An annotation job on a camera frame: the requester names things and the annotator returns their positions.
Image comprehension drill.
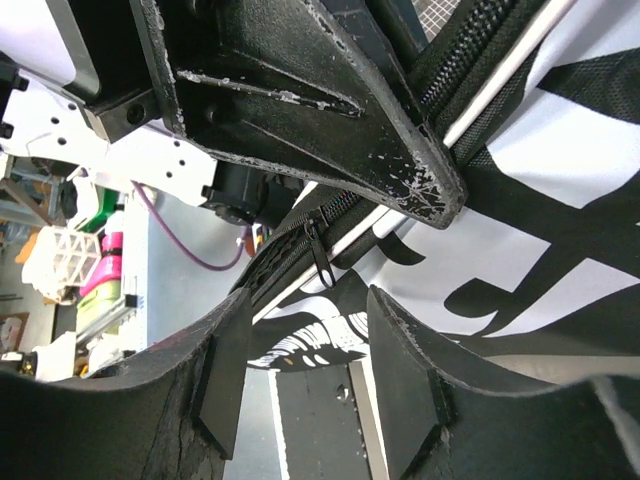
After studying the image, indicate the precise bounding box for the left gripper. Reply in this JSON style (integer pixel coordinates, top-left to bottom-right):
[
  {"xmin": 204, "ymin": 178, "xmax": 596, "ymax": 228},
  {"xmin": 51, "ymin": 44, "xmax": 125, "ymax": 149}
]
[{"xmin": 46, "ymin": 1, "xmax": 160, "ymax": 143}]

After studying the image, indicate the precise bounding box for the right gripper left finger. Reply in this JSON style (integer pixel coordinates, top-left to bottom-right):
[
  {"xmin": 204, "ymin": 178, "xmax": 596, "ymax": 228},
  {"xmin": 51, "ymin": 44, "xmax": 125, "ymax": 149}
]
[{"xmin": 1, "ymin": 289, "xmax": 252, "ymax": 479}]

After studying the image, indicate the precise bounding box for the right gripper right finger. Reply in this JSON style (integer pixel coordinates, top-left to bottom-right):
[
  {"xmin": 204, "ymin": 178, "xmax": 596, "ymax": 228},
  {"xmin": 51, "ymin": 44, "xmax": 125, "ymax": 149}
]
[{"xmin": 367, "ymin": 287, "xmax": 639, "ymax": 479}]

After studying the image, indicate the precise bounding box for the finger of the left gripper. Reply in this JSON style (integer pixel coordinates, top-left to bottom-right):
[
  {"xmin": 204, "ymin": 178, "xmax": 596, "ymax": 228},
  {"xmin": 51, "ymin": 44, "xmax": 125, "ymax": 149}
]
[{"xmin": 139, "ymin": 1, "xmax": 466, "ymax": 229}]

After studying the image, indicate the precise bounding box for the black sport racket bag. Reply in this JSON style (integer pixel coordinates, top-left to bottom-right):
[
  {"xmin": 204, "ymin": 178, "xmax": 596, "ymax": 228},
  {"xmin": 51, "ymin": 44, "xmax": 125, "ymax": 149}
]
[{"xmin": 243, "ymin": 1, "xmax": 639, "ymax": 372}]

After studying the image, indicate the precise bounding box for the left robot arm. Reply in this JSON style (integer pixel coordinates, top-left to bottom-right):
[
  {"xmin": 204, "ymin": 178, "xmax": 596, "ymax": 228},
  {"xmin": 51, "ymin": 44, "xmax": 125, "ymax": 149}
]
[{"xmin": 1, "ymin": 1, "xmax": 466, "ymax": 229}]

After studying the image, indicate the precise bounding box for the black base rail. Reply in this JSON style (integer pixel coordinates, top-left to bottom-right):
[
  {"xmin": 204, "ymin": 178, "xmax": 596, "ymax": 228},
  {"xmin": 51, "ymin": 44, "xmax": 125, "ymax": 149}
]
[{"xmin": 269, "ymin": 360, "xmax": 389, "ymax": 479}]

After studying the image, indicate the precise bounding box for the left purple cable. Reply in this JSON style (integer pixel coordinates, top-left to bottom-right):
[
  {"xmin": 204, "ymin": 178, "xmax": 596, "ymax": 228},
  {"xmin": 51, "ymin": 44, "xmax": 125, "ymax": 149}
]
[{"xmin": 130, "ymin": 179, "xmax": 251, "ymax": 272}]

